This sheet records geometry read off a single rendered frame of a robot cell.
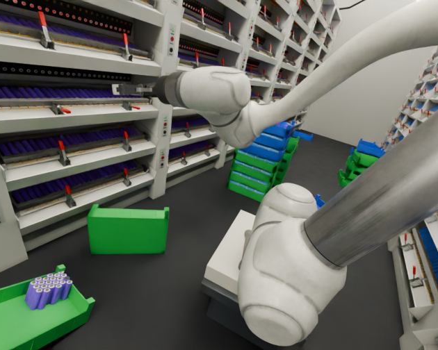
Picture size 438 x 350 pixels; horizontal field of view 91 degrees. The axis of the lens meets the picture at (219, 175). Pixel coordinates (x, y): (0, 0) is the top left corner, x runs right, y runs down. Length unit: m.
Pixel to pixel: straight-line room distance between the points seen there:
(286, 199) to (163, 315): 0.59
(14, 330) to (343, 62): 1.03
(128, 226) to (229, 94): 0.68
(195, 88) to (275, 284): 0.42
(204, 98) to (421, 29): 0.38
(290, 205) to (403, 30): 0.38
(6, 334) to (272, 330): 0.69
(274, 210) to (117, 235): 0.65
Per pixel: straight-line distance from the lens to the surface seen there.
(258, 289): 0.43
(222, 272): 0.70
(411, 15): 0.52
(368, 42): 0.51
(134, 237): 0.99
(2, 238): 1.05
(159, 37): 1.13
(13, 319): 0.92
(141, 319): 0.90
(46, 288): 0.91
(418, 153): 0.38
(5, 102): 0.92
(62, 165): 0.99
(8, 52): 0.86
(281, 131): 1.36
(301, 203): 0.58
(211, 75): 0.51
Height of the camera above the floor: 0.79
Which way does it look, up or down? 27 degrees down
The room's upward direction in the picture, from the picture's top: 12 degrees clockwise
